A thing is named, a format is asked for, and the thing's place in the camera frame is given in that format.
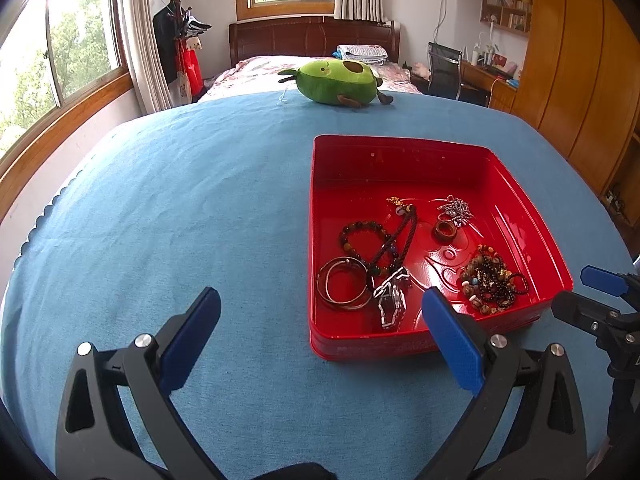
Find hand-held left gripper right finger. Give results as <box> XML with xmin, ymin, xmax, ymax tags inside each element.
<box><xmin>421</xmin><ymin>286</ymin><xmax>588</xmax><ymax>480</ymax></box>

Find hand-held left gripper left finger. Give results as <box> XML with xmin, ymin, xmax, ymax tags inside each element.
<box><xmin>54</xmin><ymin>286</ymin><xmax>226</xmax><ymax>480</ymax></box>

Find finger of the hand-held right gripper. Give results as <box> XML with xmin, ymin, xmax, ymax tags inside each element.
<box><xmin>551</xmin><ymin>290</ymin><xmax>640</xmax><ymax>356</ymax></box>
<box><xmin>580</xmin><ymin>266</ymin><xmax>640</xmax><ymax>297</ymax></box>

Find brown beaded necklace pile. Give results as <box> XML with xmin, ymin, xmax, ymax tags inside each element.
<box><xmin>460</xmin><ymin>244</ymin><xmax>508</xmax><ymax>316</ymax></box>

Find silver metal wristwatch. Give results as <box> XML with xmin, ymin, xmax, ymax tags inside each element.
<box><xmin>372</xmin><ymin>266</ymin><xmax>413</xmax><ymax>332</ymax></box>

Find silver bangle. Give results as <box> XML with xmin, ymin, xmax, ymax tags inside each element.
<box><xmin>316</xmin><ymin>256</ymin><xmax>375</xmax><ymax>312</ymax></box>

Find dark cord necklace gold pendant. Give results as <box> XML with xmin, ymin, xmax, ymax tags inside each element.
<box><xmin>370</xmin><ymin>196</ymin><xmax>420</xmax><ymax>278</ymax></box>

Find brown beaded bracelet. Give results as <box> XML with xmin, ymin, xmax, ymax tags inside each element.
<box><xmin>340</xmin><ymin>220</ymin><xmax>397</xmax><ymax>261</ymax></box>

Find red tin box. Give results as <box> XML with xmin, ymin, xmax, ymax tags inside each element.
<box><xmin>308</xmin><ymin>134</ymin><xmax>575</xmax><ymax>361</ymax></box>

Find silver snowflake pendant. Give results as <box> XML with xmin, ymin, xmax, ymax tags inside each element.
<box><xmin>437</xmin><ymin>195</ymin><xmax>473</xmax><ymax>226</ymax></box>

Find wooden wardrobe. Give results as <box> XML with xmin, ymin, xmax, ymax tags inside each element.
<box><xmin>459</xmin><ymin>0</ymin><xmax>640</xmax><ymax>261</ymax></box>

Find wooden desk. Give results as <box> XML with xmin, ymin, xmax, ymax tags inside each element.
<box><xmin>460</xmin><ymin>57</ymin><xmax>521</xmax><ymax>113</ymax></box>

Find black office chair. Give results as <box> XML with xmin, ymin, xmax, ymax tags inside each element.
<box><xmin>426</xmin><ymin>41</ymin><xmax>463</xmax><ymax>101</ymax></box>

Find pink floral bedding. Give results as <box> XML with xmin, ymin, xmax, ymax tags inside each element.
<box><xmin>199</xmin><ymin>55</ymin><xmax>423</xmax><ymax>105</ymax></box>

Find red bag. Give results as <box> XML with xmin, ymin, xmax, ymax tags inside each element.
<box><xmin>176</xmin><ymin>40</ymin><xmax>205</xmax><ymax>106</ymax></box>

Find green avocado plush toy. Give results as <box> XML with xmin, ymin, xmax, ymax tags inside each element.
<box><xmin>278</xmin><ymin>58</ymin><xmax>396</xmax><ymax>110</ymax></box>

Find folded towels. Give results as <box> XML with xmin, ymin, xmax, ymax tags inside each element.
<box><xmin>332</xmin><ymin>45</ymin><xmax>390</xmax><ymax>66</ymax></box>

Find black jacket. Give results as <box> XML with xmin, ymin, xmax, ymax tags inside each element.
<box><xmin>152</xmin><ymin>2</ymin><xmax>183</xmax><ymax>68</ymax></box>

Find dark wooden headboard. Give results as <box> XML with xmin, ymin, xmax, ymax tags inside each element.
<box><xmin>229</xmin><ymin>16</ymin><xmax>402</xmax><ymax>68</ymax></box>

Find wooden wall shelf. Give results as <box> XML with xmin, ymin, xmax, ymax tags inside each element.
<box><xmin>480</xmin><ymin>0</ymin><xmax>533</xmax><ymax>36</ymax></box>

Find large wooden frame window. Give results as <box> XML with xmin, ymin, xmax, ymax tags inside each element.
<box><xmin>0</xmin><ymin>0</ymin><xmax>133</xmax><ymax>221</ymax></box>

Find white wall cable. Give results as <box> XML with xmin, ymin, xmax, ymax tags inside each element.
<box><xmin>434</xmin><ymin>0</ymin><xmax>461</xmax><ymax>43</ymax></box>

